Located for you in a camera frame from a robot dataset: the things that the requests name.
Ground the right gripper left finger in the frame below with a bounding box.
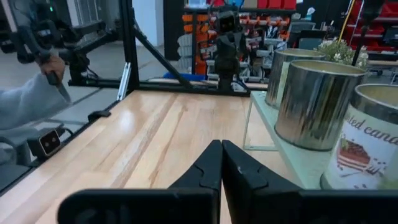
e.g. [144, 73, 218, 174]
[57, 139, 223, 224]

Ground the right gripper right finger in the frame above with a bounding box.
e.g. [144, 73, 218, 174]
[221, 139, 398, 224]

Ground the metal scented candle tin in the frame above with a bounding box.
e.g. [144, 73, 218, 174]
[264, 48, 326, 110]
[320, 83, 398, 190]
[274, 59, 366, 152]

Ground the black candle stick holder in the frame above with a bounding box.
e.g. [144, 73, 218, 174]
[351, 0, 385, 67]

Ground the person's forearm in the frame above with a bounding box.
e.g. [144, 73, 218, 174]
[0, 73, 73, 131]

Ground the storage rack with orange bins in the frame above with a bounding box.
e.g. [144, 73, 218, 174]
[182, 9, 296, 84]

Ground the blue flat bin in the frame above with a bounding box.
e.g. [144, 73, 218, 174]
[163, 72, 208, 82]

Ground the mint green perforated shelf riser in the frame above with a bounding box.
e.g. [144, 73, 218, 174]
[242, 90, 345, 190]

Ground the clear plastic container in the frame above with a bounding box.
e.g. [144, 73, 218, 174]
[188, 0, 208, 9]

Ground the black partition panel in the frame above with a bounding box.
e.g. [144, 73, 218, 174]
[163, 0, 187, 62]

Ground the grey office chair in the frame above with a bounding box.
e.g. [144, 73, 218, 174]
[297, 21, 325, 51]

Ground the tissue box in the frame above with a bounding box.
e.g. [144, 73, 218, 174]
[305, 6, 317, 22]

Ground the small potted green plant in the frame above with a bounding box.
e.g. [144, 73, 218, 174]
[315, 37, 370, 70]

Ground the yellow pole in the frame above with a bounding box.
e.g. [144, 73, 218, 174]
[338, 0, 357, 43]

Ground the black table edge clip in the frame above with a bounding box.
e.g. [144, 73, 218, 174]
[87, 110, 112, 123]

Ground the red metal cart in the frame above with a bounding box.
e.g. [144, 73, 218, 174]
[349, 0, 398, 52]

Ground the person's hand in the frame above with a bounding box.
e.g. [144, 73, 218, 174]
[39, 55, 67, 83]

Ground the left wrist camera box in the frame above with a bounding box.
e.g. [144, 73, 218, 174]
[217, 11, 237, 34]

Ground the black aluminium table frame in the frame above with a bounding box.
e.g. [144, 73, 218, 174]
[0, 0, 269, 197]

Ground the silver metal bracket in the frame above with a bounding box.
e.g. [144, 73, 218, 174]
[116, 62, 132, 102]

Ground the table level depth camera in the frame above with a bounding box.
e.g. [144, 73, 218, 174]
[26, 127, 63, 158]

